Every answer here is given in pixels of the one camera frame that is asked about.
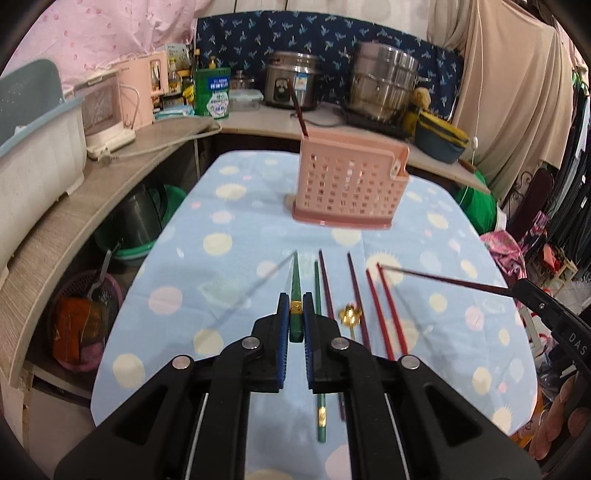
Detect pink electric kettle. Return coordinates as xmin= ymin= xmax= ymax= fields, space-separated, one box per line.
xmin=116 ymin=51 xmax=170 ymax=128

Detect steel rice cooker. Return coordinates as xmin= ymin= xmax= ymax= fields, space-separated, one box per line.
xmin=264 ymin=52 xmax=322 ymax=112

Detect stack of yellow blue bowls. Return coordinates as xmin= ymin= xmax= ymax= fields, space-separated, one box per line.
xmin=413 ymin=111 xmax=470 ymax=165

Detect gold spoon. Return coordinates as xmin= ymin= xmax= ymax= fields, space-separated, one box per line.
xmin=339 ymin=302 xmax=364 ymax=344

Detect blue dotted tablecloth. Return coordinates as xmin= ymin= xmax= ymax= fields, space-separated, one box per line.
xmin=90 ymin=150 xmax=539 ymax=480

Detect beige curtain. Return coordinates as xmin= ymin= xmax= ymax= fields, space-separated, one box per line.
xmin=427 ymin=0 xmax=579 ymax=205

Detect white glass kettle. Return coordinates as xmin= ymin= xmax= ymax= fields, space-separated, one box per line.
xmin=74 ymin=74 xmax=137 ymax=149

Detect pink plastic utensil basket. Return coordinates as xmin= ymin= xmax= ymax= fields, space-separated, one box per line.
xmin=292 ymin=136 xmax=411 ymax=230

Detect blue wet wipes pack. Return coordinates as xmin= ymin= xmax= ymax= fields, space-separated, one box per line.
xmin=154 ymin=104 xmax=195 ymax=122

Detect green plastic bag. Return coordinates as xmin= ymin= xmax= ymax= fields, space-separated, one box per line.
xmin=456 ymin=170 xmax=500 ymax=237

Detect black induction cooker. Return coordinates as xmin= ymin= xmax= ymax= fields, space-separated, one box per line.
xmin=341 ymin=107 xmax=413 ymax=137

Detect green tin can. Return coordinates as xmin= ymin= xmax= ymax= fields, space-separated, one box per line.
xmin=194 ymin=67 xmax=231 ymax=120

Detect white cord with switch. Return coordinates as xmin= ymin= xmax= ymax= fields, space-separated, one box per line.
xmin=472 ymin=0 xmax=484 ymax=149

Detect stacked steel steamer pot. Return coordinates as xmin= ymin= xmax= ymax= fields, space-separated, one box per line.
xmin=347 ymin=41 xmax=431 ymax=124

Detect green plastic basin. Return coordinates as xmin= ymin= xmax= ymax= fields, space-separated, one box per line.
xmin=95 ymin=184 xmax=186 ymax=265

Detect clear food container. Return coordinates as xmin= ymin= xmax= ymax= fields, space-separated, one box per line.
xmin=228 ymin=88 xmax=263 ymax=112

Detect white dish box blue lid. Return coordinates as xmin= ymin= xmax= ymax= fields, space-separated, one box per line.
xmin=0 ymin=59 xmax=88 ymax=274

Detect white power strip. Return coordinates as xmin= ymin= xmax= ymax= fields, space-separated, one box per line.
xmin=86 ymin=134 xmax=137 ymax=162

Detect green chopstick with gold band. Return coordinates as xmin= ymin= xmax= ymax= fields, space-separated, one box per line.
xmin=291 ymin=250 xmax=304 ymax=343
xmin=314 ymin=261 xmax=328 ymax=444

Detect dark red chopstick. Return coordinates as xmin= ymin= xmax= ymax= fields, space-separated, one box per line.
xmin=346 ymin=252 xmax=371 ymax=349
xmin=376 ymin=263 xmax=410 ymax=357
xmin=378 ymin=264 xmax=525 ymax=296
xmin=287 ymin=78 xmax=310 ymax=138
xmin=366 ymin=269 xmax=396 ymax=361
xmin=318 ymin=249 xmax=346 ymax=422

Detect white power cable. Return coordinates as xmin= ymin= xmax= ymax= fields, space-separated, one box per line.
xmin=105 ymin=117 xmax=223 ymax=163

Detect white green carton box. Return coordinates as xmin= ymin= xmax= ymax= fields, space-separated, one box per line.
xmin=166 ymin=43 xmax=193 ymax=71

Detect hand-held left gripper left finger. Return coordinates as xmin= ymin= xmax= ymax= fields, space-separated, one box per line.
xmin=53 ymin=292 xmax=291 ymax=480

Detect navy printed cloth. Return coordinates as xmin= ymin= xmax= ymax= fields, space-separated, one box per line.
xmin=194 ymin=13 xmax=465 ymax=121

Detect hanging dark clothes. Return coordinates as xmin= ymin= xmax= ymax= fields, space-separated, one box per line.
xmin=545 ymin=60 xmax=591 ymax=261

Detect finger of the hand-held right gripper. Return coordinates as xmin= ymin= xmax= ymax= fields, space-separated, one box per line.
xmin=512 ymin=278 xmax=583 ymax=326

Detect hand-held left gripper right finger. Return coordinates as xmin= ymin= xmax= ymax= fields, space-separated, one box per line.
xmin=302 ymin=292 xmax=541 ymax=480

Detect person's right hand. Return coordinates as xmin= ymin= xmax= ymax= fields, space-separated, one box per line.
xmin=539 ymin=373 xmax=591 ymax=446

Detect pink dotted curtain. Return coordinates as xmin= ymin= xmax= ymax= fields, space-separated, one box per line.
xmin=9 ymin=0 xmax=214 ymax=95

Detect red plastic basket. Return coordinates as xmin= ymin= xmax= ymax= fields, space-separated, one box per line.
xmin=50 ymin=269 xmax=124 ymax=371

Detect pink floral cloth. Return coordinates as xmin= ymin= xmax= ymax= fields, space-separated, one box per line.
xmin=479 ymin=230 xmax=528 ymax=278

